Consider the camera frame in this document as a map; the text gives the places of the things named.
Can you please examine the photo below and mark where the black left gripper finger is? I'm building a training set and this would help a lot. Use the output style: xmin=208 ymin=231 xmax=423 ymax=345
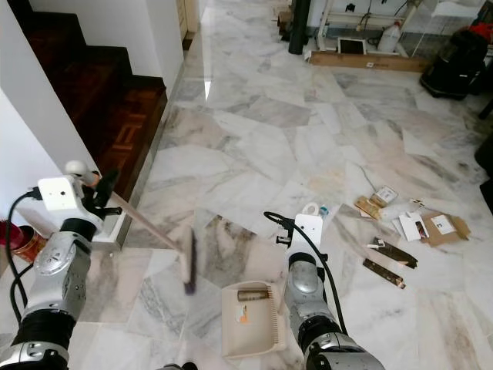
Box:
xmin=98 ymin=171 xmax=122 ymax=206

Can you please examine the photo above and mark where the brown cardboard tube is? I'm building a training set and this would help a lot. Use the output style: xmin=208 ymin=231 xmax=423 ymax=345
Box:
xmin=236 ymin=289 xmax=270 ymax=301

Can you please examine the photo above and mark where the beige plastic dustpan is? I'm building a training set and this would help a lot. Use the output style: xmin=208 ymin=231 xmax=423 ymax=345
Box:
xmin=221 ymin=256 xmax=292 ymax=361

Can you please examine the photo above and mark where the beige broom with dark bristles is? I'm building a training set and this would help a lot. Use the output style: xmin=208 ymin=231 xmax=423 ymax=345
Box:
xmin=65 ymin=160 xmax=200 ymax=296

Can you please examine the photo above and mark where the red printed can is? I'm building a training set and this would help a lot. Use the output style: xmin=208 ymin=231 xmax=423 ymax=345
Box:
xmin=0 ymin=221 xmax=47 ymax=264

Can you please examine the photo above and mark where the small brown cardboard piece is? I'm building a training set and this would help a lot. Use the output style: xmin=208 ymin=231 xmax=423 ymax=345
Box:
xmin=354 ymin=197 xmax=382 ymax=220

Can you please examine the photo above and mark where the dark wooden staircase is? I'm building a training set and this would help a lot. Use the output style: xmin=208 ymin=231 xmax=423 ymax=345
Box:
xmin=12 ymin=0 xmax=169 ymax=201

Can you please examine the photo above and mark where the dark brown wrapper strip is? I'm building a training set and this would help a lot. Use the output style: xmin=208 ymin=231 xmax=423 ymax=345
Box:
xmin=367 ymin=237 xmax=418 ymax=269
xmin=362 ymin=258 xmax=405 ymax=290

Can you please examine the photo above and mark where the small white card box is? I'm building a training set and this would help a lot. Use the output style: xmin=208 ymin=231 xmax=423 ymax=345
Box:
xmin=371 ymin=186 xmax=398 ymax=207

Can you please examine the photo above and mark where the white product package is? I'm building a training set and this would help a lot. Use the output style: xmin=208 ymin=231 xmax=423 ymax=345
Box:
xmin=398 ymin=212 xmax=427 ymax=242

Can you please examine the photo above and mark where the brown cardboard with white label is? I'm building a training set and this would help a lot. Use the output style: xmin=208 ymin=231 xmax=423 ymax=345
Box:
xmin=420 ymin=214 xmax=471 ymax=247

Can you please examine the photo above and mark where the light wooden louvre door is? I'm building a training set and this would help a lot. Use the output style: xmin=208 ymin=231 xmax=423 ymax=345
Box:
xmin=177 ymin=0 xmax=200 ymax=35

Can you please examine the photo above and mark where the long flat cardboard box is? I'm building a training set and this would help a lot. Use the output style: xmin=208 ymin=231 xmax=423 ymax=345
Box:
xmin=308 ymin=50 xmax=428 ymax=72

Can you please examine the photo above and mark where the white framed tablet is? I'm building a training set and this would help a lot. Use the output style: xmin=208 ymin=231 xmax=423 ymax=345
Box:
xmin=337 ymin=38 xmax=367 ymax=56

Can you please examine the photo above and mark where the black chair with metal legs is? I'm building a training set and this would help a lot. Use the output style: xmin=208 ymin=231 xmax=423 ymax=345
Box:
xmin=474 ymin=135 xmax=493 ymax=209

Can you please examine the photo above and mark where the tall narrow black bag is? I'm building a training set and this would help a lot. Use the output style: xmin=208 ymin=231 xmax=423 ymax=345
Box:
xmin=287 ymin=0 xmax=313 ymax=55

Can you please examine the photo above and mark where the white plastic jug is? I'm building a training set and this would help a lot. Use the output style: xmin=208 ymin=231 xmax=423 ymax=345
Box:
xmin=377 ymin=20 xmax=401 ymax=53

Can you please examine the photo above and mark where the black bulky bag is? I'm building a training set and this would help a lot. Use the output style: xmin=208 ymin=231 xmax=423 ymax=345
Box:
xmin=421 ymin=27 xmax=490 ymax=99

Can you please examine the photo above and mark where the red cloth item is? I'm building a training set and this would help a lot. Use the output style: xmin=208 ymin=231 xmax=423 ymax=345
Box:
xmin=466 ymin=23 xmax=493 ymax=39

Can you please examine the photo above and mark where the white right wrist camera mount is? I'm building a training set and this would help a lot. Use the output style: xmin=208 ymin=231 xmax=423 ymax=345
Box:
xmin=293 ymin=202 xmax=324 ymax=259

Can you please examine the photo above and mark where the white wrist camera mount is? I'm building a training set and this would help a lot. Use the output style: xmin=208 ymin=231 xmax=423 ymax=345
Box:
xmin=293 ymin=202 xmax=324 ymax=259
xmin=39 ymin=177 xmax=89 ymax=228

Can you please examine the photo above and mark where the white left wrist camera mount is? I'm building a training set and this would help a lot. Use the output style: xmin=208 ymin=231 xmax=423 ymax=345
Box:
xmin=39 ymin=177 xmax=89 ymax=228

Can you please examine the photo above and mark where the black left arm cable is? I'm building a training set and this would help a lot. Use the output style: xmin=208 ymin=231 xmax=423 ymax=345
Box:
xmin=5 ymin=191 xmax=47 ymax=301

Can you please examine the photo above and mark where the white metal shelf frame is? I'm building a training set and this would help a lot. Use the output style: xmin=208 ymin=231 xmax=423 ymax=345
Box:
xmin=314 ymin=0 xmax=444 ymax=53

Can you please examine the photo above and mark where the white wire basket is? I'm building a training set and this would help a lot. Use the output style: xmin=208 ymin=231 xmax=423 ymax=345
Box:
xmin=401 ymin=0 xmax=482 ymax=55

